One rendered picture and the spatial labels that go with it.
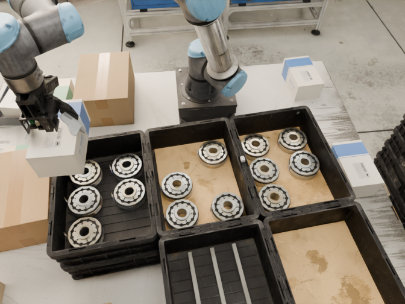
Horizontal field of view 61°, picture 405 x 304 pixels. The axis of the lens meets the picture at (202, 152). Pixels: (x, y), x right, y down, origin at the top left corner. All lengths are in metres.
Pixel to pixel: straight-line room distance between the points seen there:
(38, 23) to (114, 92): 0.71
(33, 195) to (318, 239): 0.91
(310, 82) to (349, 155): 0.41
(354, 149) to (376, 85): 1.64
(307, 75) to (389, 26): 2.17
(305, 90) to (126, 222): 0.98
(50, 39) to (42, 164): 0.34
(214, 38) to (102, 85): 0.60
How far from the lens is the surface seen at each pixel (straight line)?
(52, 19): 0.80
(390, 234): 1.39
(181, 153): 1.24
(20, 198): 1.25
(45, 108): 0.89
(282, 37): 3.28
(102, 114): 1.50
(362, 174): 1.36
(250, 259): 1.07
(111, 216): 1.15
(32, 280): 1.29
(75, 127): 0.94
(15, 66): 0.80
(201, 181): 1.17
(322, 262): 1.11
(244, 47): 3.10
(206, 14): 0.97
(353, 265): 1.14
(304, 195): 1.19
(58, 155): 0.93
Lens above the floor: 1.83
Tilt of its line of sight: 53 degrees down
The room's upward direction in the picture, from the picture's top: straight up
